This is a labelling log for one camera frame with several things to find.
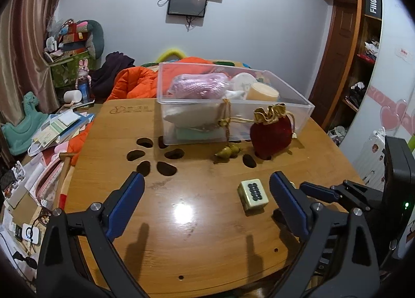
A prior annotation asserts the small black wall monitor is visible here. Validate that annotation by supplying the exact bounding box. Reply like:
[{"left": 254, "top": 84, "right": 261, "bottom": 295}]
[{"left": 167, "top": 0, "right": 209, "bottom": 18}]

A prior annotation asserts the orange down jacket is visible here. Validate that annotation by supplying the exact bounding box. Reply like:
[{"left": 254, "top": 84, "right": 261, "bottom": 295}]
[{"left": 69, "top": 56, "right": 216, "bottom": 166}]

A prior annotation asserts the yellow fuzzy ring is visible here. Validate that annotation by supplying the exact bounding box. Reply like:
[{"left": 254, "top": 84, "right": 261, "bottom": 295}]
[{"left": 157, "top": 46, "right": 185, "bottom": 62}]

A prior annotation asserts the white cup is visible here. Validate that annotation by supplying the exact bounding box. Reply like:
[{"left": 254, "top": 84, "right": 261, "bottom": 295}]
[{"left": 63, "top": 90, "right": 83, "bottom": 104}]

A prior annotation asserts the black box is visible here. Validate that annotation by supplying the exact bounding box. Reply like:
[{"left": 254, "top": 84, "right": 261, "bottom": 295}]
[{"left": 365, "top": 0, "right": 383, "bottom": 22}]

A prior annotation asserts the red velvet pouch gold trim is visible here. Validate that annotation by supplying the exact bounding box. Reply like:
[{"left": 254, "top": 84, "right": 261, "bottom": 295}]
[{"left": 250, "top": 103, "right": 299, "bottom": 160}]

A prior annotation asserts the brown wooden wardrobe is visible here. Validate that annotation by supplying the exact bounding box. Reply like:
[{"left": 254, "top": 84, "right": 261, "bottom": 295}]
[{"left": 301, "top": 0, "right": 388, "bottom": 132}]

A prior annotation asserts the cream round jar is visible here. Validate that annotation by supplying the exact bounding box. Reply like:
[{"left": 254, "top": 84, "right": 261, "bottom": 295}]
[{"left": 246, "top": 82, "right": 280, "bottom": 102}]

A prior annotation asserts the pink knitted bag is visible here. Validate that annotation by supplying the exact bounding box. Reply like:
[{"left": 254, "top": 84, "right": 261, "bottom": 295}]
[{"left": 167, "top": 73, "right": 231, "bottom": 102}]

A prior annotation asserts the brown striped curtain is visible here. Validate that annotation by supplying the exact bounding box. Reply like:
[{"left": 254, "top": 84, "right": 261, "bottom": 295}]
[{"left": 0, "top": 0, "right": 77, "bottom": 130}]

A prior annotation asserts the teal dinosaur plush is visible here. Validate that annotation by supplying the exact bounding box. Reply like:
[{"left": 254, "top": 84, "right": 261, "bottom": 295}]
[{"left": 0, "top": 91, "right": 49, "bottom": 156}]

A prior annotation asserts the patterned blanket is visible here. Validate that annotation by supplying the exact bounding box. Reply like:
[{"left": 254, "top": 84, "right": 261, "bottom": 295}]
[{"left": 214, "top": 60, "right": 257, "bottom": 75}]

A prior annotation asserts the stack of books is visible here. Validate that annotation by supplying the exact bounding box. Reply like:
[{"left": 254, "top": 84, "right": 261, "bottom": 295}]
[{"left": 27, "top": 108, "right": 96, "bottom": 156}]

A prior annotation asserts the mahjong tile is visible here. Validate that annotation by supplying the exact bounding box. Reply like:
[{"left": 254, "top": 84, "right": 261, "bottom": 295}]
[{"left": 237, "top": 179, "right": 270, "bottom": 212}]

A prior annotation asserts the teal bottle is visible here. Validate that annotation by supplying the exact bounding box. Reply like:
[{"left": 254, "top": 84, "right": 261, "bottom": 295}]
[{"left": 176, "top": 127, "right": 227, "bottom": 141}]

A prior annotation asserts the pink patterned box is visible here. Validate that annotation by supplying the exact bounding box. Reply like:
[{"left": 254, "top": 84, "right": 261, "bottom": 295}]
[{"left": 34, "top": 154, "right": 70, "bottom": 203}]

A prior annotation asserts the wooden desk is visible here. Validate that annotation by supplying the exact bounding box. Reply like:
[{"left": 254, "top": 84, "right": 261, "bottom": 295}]
[{"left": 53, "top": 97, "right": 365, "bottom": 298}]

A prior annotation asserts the patchwork plush toy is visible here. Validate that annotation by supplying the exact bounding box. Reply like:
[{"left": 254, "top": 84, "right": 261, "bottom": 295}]
[{"left": 57, "top": 19, "right": 89, "bottom": 54}]

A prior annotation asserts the grey-green cushion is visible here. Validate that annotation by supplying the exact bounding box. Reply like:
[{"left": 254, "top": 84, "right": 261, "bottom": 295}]
[{"left": 84, "top": 19, "right": 105, "bottom": 59}]

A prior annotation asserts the white door with pink hearts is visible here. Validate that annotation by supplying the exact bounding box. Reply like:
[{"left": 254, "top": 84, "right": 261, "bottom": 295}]
[{"left": 339, "top": 0, "right": 415, "bottom": 195}]

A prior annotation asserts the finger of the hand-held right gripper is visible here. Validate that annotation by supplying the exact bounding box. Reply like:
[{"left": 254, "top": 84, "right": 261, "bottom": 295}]
[{"left": 300, "top": 180, "right": 386, "bottom": 214}]

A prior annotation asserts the white round tin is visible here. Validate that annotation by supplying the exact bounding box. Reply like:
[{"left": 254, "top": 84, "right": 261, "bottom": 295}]
[{"left": 231, "top": 72, "right": 257, "bottom": 99}]

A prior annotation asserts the white printed bag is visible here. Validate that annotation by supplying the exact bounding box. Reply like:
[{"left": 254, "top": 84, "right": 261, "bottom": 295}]
[{"left": 358, "top": 128, "right": 390, "bottom": 191}]

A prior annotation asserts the white drawstring pouch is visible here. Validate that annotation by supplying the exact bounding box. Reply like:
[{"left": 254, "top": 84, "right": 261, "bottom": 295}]
[{"left": 163, "top": 89, "right": 245, "bottom": 130}]

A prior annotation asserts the clear plastic storage box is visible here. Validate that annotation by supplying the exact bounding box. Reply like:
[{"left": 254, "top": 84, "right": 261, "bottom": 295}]
[{"left": 156, "top": 61, "right": 316, "bottom": 146}]

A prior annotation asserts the pile of boxes and papers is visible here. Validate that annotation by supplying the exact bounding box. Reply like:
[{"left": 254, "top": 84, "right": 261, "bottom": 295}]
[{"left": 0, "top": 155, "right": 65, "bottom": 286}]

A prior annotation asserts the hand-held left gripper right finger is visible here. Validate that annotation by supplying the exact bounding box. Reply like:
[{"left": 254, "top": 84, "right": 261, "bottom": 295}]
[{"left": 266, "top": 171, "right": 381, "bottom": 298}]

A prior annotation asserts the green patterned box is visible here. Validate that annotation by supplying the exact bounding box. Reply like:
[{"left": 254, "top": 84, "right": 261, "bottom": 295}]
[{"left": 49, "top": 50, "right": 98, "bottom": 89}]

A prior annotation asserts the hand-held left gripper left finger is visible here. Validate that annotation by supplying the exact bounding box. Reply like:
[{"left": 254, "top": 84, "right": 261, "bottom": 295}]
[{"left": 36, "top": 172, "right": 145, "bottom": 298}]

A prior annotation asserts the pink rabbit doll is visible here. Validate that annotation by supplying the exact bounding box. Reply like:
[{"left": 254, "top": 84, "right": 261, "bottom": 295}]
[{"left": 75, "top": 59, "right": 93, "bottom": 103}]

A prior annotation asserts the dark purple cloth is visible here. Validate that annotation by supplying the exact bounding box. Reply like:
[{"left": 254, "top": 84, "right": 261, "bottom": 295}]
[{"left": 92, "top": 52, "right": 135, "bottom": 99}]

